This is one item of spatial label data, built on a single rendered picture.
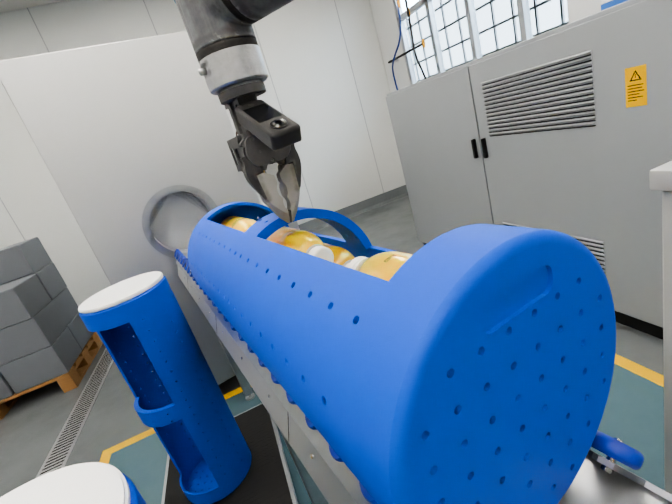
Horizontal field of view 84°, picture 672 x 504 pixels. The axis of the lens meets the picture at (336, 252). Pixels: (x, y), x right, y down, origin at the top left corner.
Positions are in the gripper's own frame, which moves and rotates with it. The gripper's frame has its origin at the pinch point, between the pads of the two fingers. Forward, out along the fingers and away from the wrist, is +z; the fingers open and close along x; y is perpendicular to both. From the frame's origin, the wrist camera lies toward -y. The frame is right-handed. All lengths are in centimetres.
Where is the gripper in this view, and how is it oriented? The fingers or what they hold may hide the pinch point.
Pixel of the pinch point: (290, 215)
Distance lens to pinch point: 60.6
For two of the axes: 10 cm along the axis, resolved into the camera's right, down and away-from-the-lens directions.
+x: -8.2, 4.0, -4.1
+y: -4.9, -1.4, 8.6
